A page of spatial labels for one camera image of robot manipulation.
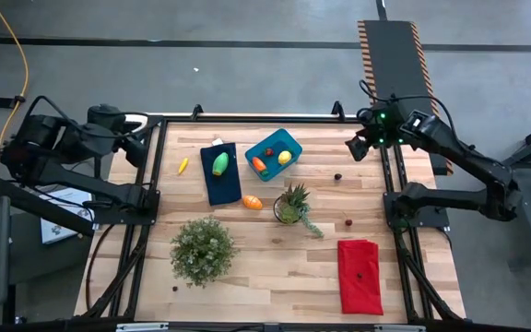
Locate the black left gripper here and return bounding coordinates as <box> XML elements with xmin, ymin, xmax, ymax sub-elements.
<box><xmin>120</xmin><ymin>133</ymin><xmax>150</xmax><ymax>168</ymax></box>

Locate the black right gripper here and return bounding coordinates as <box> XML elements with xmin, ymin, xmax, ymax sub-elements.
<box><xmin>346</xmin><ymin>126</ymin><xmax>384</xmax><ymax>162</ymax></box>

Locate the green toy corn cob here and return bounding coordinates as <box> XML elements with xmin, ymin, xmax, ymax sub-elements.
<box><xmin>211</xmin><ymin>151</ymin><xmax>230</xmax><ymax>177</ymax></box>

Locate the orange toy carrot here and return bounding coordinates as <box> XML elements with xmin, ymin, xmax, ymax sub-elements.
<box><xmin>252</xmin><ymin>156</ymin><xmax>270</xmax><ymax>178</ymax></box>

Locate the orange toy fruit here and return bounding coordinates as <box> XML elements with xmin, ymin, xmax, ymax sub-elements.
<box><xmin>242</xmin><ymin>195</ymin><xmax>265</xmax><ymax>211</ymax></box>

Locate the blue plastic tupperware container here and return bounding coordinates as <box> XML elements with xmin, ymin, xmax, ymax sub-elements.
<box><xmin>244</xmin><ymin>127</ymin><xmax>303</xmax><ymax>183</ymax></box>

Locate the navy blue folded cloth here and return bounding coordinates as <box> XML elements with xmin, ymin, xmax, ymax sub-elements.
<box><xmin>199</xmin><ymin>142</ymin><xmax>243</xmax><ymax>207</ymax></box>

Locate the succulent plant in black pot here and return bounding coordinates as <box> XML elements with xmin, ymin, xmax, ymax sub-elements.
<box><xmin>273</xmin><ymin>182</ymin><xmax>325</xmax><ymax>239</ymax></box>

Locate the black mat with orange stripes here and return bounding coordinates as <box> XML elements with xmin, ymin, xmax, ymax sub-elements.
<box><xmin>356</xmin><ymin>19</ymin><xmax>454</xmax><ymax>176</ymax></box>

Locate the white printed booklet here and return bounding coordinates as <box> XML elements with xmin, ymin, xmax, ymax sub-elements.
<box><xmin>39</xmin><ymin>186</ymin><xmax>95</xmax><ymax>245</ymax></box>

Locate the bushy green potted plant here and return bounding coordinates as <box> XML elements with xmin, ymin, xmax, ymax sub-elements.
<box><xmin>169</xmin><ymin>215</ymin><xmax>241</xmax><ymax>290</ymax></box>

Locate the black metal beam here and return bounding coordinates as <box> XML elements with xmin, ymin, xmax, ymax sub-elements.
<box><xmin>0</xmin><ymin>177</ymin><xmax>96</xmax><ymax>237</ymax></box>

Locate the red folded cloth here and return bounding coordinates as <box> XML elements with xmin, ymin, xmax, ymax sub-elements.
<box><xmin>336</xmin><ymin>239</ymin><xmax>385</xmax><ymax>316</ymax></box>

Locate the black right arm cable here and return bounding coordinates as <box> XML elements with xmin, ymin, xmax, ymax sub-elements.
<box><xmin>359</xmin><ymin>79</ymin><xmax>455</xmax><ymax>139</ymax></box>

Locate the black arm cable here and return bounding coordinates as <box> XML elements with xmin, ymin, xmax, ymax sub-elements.
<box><xmin>359</xmin><ymin>79</ymin><xmax>455</xmax><ymax>139</ymax></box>
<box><xmin>24</xmin><ymin>95</ymin><xmax>149</xmax><ymax>139</ymax></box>

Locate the black aluminium table frame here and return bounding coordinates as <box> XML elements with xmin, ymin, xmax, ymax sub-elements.
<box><xmin>74</xmin><ymin>103</ymin><xmax>468</xmax><ymax>324</ymax></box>

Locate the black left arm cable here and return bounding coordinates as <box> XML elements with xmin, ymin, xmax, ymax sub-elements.
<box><xmin>24</xmin><ymin>95</ymin><xmax>149</xmax><ymax>139</ymax></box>

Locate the brown hose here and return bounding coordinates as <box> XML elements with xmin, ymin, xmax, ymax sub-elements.
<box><xmin>84</xmin><ymin>223</ymin><xmax>115</xmax><ymax>311</ymax></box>

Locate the black cable clip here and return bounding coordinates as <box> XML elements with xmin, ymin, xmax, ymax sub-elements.
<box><xmin>0</xmin><ymin>94</ymin><xmax>27</xmax><ymax>110</ymax></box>

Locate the yellow cable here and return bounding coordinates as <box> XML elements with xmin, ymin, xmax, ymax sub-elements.
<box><xmin>0</xmin><ymin>0</ymin><xmax>30</xmax><ymax>177</ymax></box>

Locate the silver metal bracket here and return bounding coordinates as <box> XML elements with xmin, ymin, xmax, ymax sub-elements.
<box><xmin>374</xmin><ymin>324</ymin><xmax>427</xmax><ymax>332</ymax></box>
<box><xmin>116</xmin><ymin>322</ymin><xmax>170</xmax><ymax>332</ymax></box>

